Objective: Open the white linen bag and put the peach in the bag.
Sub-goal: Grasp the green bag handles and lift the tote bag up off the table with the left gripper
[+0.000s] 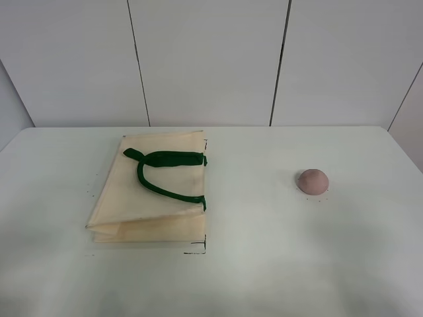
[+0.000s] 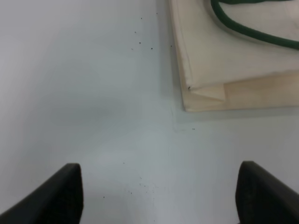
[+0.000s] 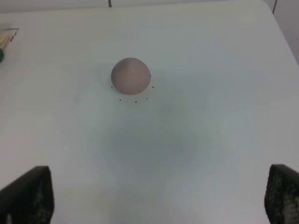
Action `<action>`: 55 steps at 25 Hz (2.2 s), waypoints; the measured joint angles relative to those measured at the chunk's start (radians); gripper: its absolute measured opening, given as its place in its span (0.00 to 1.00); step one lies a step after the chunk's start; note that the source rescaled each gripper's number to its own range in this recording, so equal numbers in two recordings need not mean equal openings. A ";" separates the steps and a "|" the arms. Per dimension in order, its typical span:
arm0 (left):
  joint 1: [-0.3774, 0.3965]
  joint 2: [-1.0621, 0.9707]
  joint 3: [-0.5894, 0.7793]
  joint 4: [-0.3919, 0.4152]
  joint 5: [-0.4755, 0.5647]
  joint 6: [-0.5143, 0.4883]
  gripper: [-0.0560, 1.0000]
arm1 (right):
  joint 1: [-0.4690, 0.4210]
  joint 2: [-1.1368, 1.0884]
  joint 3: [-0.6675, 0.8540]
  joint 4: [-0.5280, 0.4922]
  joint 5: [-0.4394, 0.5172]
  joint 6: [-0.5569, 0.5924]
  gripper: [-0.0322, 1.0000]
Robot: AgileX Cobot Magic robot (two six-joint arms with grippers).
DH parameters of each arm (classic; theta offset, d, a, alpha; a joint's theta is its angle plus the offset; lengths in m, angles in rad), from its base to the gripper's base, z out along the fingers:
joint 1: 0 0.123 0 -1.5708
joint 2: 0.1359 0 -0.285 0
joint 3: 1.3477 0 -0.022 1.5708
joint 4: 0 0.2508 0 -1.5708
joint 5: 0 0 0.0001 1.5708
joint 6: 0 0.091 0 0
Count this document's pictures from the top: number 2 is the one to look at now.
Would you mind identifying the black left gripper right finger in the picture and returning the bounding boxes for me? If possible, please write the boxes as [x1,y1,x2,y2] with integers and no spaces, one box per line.
[235,161,299,224]

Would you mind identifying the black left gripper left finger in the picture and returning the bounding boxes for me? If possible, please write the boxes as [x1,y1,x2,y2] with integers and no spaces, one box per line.
[0,163,84,224]

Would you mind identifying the white linen bag green handles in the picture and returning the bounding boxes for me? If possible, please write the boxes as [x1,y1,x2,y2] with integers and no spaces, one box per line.
[169,0,299,112]

